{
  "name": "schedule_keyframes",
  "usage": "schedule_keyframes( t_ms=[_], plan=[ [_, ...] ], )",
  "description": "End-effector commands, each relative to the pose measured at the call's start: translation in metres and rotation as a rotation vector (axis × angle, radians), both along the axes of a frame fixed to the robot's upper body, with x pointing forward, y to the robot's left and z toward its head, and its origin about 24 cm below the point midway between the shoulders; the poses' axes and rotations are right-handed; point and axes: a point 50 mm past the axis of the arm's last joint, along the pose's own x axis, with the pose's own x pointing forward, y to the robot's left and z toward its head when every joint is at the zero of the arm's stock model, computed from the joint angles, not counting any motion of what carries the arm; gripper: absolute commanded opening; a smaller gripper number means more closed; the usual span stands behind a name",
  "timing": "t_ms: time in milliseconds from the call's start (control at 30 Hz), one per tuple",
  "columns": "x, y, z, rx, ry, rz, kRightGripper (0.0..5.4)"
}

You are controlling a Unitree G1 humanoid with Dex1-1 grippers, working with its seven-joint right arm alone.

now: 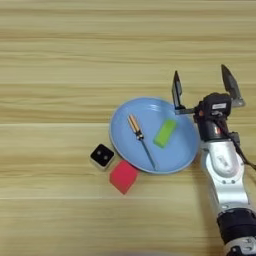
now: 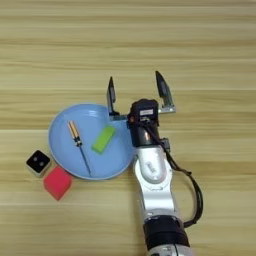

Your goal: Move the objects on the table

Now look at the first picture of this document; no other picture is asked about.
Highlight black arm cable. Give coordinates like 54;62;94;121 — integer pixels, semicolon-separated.
213;116;256;172

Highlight screwdriver with orange striped handle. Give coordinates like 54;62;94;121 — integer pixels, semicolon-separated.
127;114;158;171

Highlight red cube block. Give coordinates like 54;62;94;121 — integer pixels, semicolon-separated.
109;159;140;195

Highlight black cube with two dots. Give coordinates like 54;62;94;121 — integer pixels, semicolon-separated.
89;143;116;171

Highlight round light blue plate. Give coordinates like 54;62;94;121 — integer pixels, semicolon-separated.
109;96;201;175

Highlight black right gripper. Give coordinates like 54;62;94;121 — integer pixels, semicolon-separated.
171;64;246;141

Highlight green rectangular block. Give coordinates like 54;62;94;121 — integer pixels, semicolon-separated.
152;118;178;149

